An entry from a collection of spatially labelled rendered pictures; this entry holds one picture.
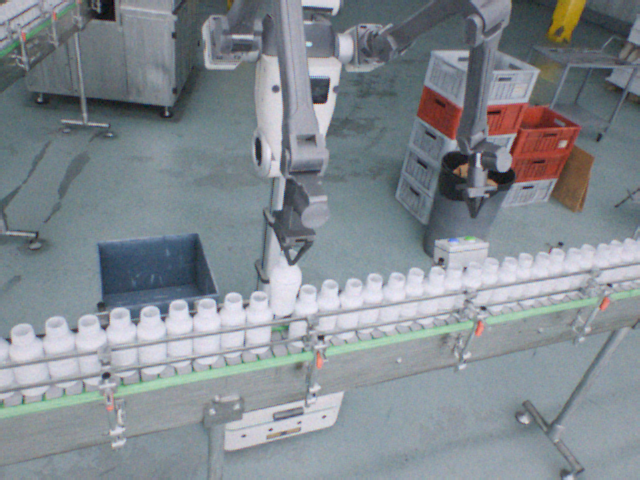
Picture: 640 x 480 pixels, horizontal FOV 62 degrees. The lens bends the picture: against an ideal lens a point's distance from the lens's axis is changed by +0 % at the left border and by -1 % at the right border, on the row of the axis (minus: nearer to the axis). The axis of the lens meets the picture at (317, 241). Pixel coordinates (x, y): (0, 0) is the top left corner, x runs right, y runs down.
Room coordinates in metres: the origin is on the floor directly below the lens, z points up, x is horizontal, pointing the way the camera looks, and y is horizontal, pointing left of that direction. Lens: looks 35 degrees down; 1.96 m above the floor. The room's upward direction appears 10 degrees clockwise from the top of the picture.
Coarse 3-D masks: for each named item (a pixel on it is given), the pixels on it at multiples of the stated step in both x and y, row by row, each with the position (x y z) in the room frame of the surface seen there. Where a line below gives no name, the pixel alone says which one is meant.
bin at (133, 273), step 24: (120, 240) 1.28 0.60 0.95; (144, 240) 1.31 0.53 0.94; (168, 240) 1.34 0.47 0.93; (192, 240) 1.37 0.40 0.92; (120, 264) 1.27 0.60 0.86; (144, 264) 1.31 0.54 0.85; (168, 264) 1.34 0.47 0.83; (192, 264) 1.37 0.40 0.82; (120, 288) 1.27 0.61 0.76; (144, 288) 1.30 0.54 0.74; (168, 288) 1.34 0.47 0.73; (192, 288) 1.36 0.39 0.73; (216, 288) 1.13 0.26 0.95; (168, 312) 1.05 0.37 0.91
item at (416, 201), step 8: (400, 176) 3.55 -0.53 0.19; (400, 184) 3.53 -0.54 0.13; (408, 184) 3.47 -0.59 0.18; (400, 192) 3.52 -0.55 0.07; (408, 192) 3.45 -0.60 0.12; (416, 192) 3.66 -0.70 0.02; (424, 192) 3.31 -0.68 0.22; (400, 200) 3.49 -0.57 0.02; (408, 200) 3.43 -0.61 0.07; (416, 200) 3.36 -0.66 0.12; (424, 200) 3.30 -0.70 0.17; (432, 200) 3.23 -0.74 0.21; (408, 208) 3.40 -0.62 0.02; (416, 208) 3.34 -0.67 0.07; (424, 208) 3.27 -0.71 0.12; (416, 216) 3.31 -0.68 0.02; (424, 216) 3.25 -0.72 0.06; (424, 224) 3.23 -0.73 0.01
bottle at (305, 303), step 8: (304, 288) 0.95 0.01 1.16; (312, 288) 0.96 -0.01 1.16; (304, 296) 0.93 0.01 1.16; (312, 296) 0.93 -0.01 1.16; (296, 304) 0.93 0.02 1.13; (304, 304) 0.92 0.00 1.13; (312, 304) 0.93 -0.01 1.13; (296, 312) 0.92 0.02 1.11; (304, 312) 0.91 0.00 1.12; (312, 312) 0.92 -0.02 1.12; (304, 320) 0.91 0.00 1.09; (296, 328) 0.91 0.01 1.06; (304, 328) 0.91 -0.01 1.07; (288, 336) 0.93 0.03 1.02; (296, 336) 0.91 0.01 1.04; (296, 344) 0.91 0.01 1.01
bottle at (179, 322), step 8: (176, 304) 0.83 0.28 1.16; (184, 304) 0.83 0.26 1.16; (176, 312) 0.80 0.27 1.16; (184, 312) 0.81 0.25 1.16; (168, 320) 0.81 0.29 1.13; (176, 320) 0.80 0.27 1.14; (184, 320) 0.81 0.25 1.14; (192, 320) 0.82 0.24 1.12; (168, 328) 0.79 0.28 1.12; (176, 328) 0.79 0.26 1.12; (184, 328) 0.80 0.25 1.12; (192, 328) 0.82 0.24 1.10; (168, 336) 0.79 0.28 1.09; (168, 344) 0.79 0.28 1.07; (176, 344) 0.79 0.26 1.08; (184, 344) 0.80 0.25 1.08; (192, 344) 0.82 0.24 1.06; (168, 352) 0.79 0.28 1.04; (176, 352) 0.79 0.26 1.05; (184, 352) 0.80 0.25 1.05; (192, 352) 0.82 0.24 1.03
